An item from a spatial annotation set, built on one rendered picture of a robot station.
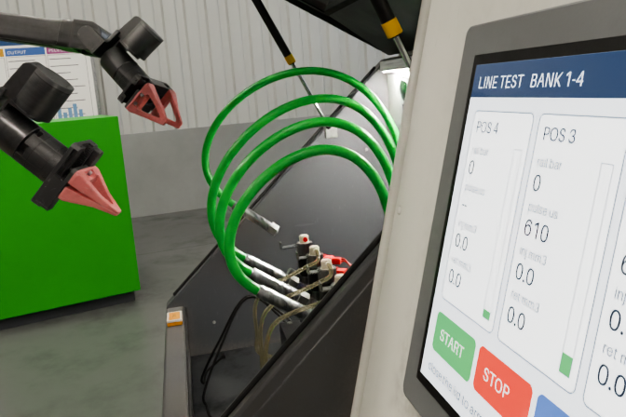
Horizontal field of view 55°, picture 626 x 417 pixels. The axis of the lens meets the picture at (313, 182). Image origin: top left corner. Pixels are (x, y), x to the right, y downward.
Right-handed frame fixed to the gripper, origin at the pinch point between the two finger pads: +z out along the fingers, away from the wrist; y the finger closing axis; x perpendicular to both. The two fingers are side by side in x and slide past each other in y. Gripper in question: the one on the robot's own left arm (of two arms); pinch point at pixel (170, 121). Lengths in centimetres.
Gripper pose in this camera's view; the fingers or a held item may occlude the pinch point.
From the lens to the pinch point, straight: 120.3
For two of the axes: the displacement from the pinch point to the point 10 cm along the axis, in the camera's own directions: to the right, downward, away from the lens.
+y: 3.5, 0.3, 9.3
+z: 6.7, 6.9, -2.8
